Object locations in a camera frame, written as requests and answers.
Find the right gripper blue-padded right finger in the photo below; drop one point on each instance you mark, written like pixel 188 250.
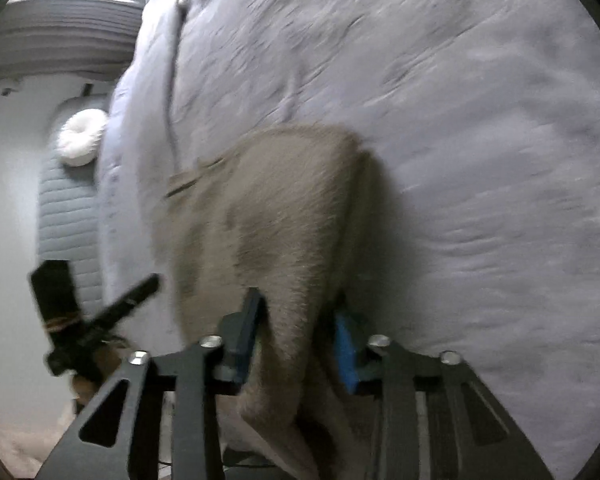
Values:
pixel 434 418

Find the olive knit sweater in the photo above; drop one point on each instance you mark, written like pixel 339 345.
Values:
pixel 282 211

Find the person's left hand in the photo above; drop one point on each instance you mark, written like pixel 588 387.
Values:
pixel 106 360

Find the grey quilted floor mat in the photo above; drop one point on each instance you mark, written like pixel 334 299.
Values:
pixel 68 211

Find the white round cushion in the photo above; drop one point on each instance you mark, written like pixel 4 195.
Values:
pixel 79 138

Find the white radiator under window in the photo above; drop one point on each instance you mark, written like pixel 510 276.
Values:
pixel 92 38

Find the lavender embossed bedspread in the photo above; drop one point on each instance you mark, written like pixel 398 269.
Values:
pixel 484 116

